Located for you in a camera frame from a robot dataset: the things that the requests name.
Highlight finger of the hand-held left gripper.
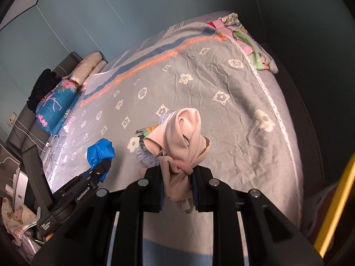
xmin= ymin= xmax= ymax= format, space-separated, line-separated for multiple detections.
xmin=79 ymin=158 xmax=111 ymax=186

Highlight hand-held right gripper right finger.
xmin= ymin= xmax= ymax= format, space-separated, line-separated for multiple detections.
xmin=192 ymin=166 xmax=325 ymax=266

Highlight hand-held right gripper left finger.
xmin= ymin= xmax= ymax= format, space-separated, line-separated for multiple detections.
xmin=32 ymin=166 xmax=167 ymax=266

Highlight blue cloth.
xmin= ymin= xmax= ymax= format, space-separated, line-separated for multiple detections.
xmin=87 ymin=139 xmax=115 ymax=183

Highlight pink cloth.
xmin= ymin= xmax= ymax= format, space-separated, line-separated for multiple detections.
xmin=143 ymin=108 xmax=212 ymax=214

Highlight dark grey padded panel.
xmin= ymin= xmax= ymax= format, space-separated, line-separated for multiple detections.
xmin=22 ymin=144 xmax=55 ymax=208

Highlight bear print cloth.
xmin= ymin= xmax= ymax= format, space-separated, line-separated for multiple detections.
xmin=1 ymin=197 xmax=40 ymax=246

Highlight white furniture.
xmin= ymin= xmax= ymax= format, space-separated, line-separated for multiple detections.
xmin=0 ymin=155 xmax=30 ymax=203

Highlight blue floral folded quilt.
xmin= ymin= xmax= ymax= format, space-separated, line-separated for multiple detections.
xmin=35 ymin=78 xmax=81 ymax=137

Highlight grey patterned bedspread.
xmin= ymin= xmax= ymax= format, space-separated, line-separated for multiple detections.
xmin=41 ymin=11 xmax=325 ymax=266

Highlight black clothing pile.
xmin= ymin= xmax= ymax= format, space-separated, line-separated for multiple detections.
xmin=27 ymin=69 xmax=63 ymax=114

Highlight beige pillows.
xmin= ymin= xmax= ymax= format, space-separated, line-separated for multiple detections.
xmin=69 ymin=52 xmax=108 ymax=87

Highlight dark grey padded headboard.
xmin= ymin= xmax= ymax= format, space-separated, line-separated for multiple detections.
xmin=6 ymin=51 xmax=84 ymax=156

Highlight reddish brown object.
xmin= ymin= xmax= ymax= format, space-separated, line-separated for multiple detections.
xmin=302 ymin=183 xmax=342 ymax=237

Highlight colourful cartoon blanket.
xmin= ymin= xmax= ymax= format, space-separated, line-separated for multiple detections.
xmin=207 ymin=13 xmax=278 ymax=74

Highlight yellow frame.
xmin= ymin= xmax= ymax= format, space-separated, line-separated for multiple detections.
xmin=313 ymin=152 xmax=355 ymax=258

